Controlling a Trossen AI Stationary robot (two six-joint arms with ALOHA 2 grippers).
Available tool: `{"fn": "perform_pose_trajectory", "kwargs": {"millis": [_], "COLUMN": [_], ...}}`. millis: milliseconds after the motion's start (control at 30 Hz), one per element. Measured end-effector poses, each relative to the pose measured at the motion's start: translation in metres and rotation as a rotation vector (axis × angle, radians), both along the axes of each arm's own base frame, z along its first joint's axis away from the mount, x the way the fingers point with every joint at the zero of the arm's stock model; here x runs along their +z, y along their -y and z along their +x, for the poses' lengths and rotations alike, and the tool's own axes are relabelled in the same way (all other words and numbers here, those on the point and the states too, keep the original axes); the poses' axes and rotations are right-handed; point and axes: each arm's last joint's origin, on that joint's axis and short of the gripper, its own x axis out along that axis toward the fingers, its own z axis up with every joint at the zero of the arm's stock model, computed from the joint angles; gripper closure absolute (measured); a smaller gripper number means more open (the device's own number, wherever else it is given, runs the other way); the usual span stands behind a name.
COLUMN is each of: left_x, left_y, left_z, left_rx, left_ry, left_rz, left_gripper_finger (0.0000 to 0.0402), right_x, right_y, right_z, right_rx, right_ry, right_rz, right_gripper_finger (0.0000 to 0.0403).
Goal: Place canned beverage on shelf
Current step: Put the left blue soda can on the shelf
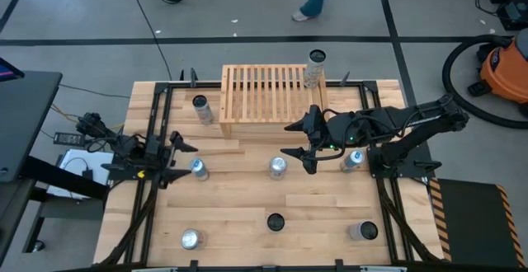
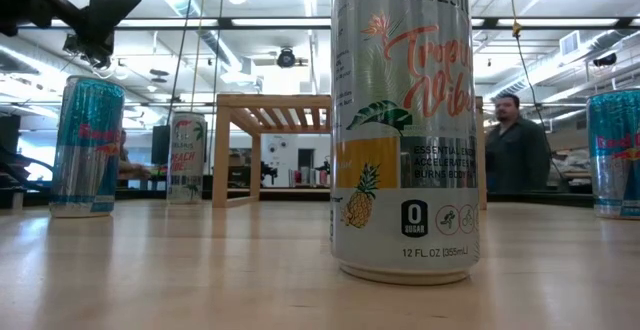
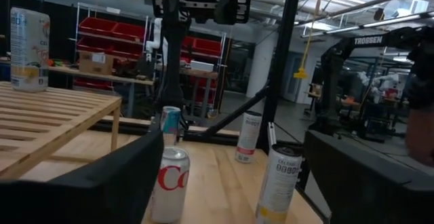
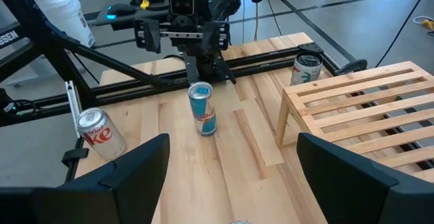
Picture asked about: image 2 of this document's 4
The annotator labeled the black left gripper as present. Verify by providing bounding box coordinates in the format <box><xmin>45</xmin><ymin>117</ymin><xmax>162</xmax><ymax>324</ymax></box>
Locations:
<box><xmin>0</xmin><ymin>0</ymin><xmax>144</xmax><ymax>69</ymax></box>

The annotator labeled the teal silver Red Bull can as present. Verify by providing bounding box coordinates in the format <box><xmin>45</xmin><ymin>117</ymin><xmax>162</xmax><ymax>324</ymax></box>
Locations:
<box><xmin>48</xmin><ymin>74</ymin><xmax>126</xmax><ymax>220</ymax></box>
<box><xmin>585</xmin><ymin>88</ymin><xmax>640</xmax><ymax>221</ymax></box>

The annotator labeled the white Celsius can black lid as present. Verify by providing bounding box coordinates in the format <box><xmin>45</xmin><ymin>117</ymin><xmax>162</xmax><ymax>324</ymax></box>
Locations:
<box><xmin>166</xmin><ymin>111</ymin><xmax>209</xmax><ymax>206</ymax></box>

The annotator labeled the Celsius can pineapple print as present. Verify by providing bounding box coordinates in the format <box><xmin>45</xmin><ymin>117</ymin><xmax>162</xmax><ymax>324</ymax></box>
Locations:
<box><xmin>329</xmin><ymin>0</ymin><xmax>481</xmax><ymax>286</ymax></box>

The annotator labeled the wooden slatted shelf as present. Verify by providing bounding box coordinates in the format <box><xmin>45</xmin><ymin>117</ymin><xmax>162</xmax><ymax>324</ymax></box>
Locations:
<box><xmin>212</xmin><ymin>93</ymin><xmax>489</xmax><ymax>211</ymax></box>

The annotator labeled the black rectangular panel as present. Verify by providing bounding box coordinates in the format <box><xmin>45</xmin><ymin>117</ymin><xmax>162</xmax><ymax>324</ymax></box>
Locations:
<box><xmin>151</xmin><ymin>124</ymin><xmax>171</xmax><ymax>166</ymax></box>

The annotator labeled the person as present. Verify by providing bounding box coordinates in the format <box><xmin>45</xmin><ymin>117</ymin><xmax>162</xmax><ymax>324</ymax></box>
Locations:
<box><xmin>117</xmin><ymin>128</ymin><xmax>152</xmax><ymax>182</ymax></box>
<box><xmin>483</xmin><ymin>93</ymin><xmax>552</xmax><ymax>195</ymax></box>

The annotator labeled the black round device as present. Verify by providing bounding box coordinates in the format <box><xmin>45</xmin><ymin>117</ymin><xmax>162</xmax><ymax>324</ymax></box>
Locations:
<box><xmin>276</xmin><ymin>47</ymin><xmax>297</xmax><ymax>70</ymax></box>

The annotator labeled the linear light fixture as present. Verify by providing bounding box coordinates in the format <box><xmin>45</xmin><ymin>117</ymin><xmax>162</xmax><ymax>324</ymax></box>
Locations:
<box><xmin>17</xmin><ymin>16</ymin><xmax>640</xmax><ymax>31</ymax></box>

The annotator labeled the white air vent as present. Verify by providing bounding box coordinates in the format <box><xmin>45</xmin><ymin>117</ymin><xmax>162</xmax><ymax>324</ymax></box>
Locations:
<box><xmin>558</xmin><ymin>29</ymin><xmax>582</xmax><ymax>57</ymax></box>

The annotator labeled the black dome device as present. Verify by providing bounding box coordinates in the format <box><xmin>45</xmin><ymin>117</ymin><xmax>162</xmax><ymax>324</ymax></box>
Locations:
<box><xmin>592</xmin><ymin>52</ymin><xmax>619</xmax><ymax>68</ymax></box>

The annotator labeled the thin black cord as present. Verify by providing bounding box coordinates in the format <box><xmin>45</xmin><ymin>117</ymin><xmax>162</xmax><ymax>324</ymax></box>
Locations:
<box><xmin>169</xmin><ymin>0</ymin><xmax>197</xmax><ymax>115</ymax></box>
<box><xmin>207</xmin><ymin>0</ymin><xmax>227</xmax><ymax>176</ymax></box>

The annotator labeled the yellow black cable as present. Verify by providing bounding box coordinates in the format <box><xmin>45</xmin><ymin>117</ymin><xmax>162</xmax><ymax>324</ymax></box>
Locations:
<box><xmin>505</xmin><ymin>0</ymin><xmax>569</xmax><ymax>181</ymax></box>

